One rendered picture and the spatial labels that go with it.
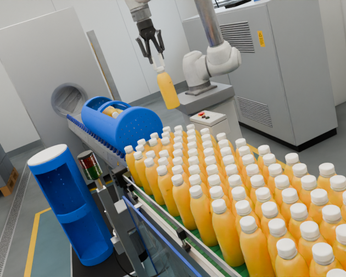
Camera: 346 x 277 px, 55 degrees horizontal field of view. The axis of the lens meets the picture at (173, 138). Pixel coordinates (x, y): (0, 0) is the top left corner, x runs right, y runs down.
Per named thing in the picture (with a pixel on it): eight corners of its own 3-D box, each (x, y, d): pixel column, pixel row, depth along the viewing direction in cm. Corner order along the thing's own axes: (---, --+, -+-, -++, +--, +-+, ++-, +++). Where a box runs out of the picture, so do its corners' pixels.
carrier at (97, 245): (76, 255, 261) (88, 272, 238) (23, 161, 231) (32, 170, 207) (107, 234, 274) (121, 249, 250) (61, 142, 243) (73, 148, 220)
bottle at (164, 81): (164, 109, 168) (151, 75, 162) (172, 104, 172) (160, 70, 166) (174, 107, 163) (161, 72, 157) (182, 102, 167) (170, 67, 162)
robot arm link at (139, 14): (127, 11, 153) (131, 25, 156) (133, 9, 146) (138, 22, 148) (143, 6, 157) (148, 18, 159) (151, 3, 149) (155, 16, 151)
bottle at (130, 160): (148, 184, 165) (134, 151, 158) (134, 187, 166) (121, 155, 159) (149, 177, 171) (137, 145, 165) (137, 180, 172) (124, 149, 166)
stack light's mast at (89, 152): (105, 182, 135) (90, 148, 129) (110, 187, 129) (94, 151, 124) (91, 189, 133) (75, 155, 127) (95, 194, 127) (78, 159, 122)
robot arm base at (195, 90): (202, 85, 247) (200, 78, 245) (218, 86, 227) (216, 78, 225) (182, 94, 241) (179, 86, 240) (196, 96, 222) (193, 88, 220)
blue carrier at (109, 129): (123, 120, 267) (105, 89, 256) (172, 140, 191) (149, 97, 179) (93, 139, 259) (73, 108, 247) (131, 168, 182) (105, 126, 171)
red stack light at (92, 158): (95, 159, 131) (91, 150, 130) (99, 162, 126) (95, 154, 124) (80, 166, 129) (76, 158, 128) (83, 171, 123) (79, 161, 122)
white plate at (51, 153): (23, 159, 230) (24, 161, 231) (31, 167, 207) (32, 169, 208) (60, 141, 242) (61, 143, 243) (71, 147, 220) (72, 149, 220)
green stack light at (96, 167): (100, 169, 133) (95, 159, 131) (104, 173, 127) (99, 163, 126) (85, 177, 131) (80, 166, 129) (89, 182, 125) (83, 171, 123)
